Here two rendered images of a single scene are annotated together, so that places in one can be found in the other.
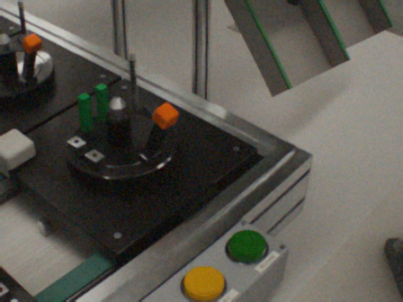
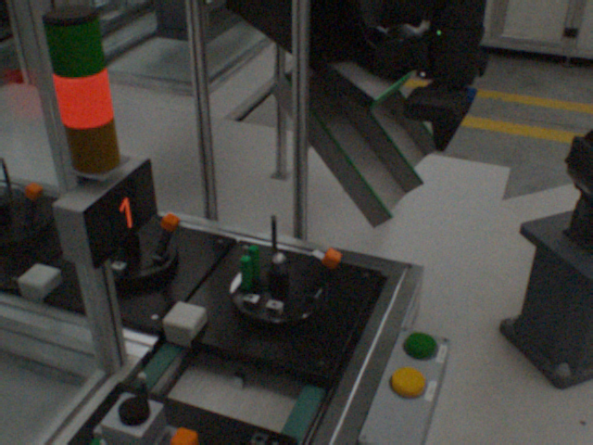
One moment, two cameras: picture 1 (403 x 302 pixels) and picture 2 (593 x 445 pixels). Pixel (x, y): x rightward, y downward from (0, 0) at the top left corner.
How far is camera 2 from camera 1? 0.37 m
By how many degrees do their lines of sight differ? 20
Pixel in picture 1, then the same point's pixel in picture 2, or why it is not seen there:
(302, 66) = (386, 197)
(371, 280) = (503, 356)
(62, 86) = (189, 257)
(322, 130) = (397, 248)
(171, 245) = (362, 360)
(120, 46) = (213, 212)
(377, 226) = (484, 313)
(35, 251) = (240, 404)
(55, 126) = (208, 291)
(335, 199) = (439, 300)
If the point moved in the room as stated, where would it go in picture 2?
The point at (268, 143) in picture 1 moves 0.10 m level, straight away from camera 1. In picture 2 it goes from (384, 265) to (366, 231)
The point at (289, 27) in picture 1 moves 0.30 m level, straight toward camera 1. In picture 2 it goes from (368, 167) to (427, 272)
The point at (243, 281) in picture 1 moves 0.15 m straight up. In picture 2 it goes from (434, 373) to (447, 279)
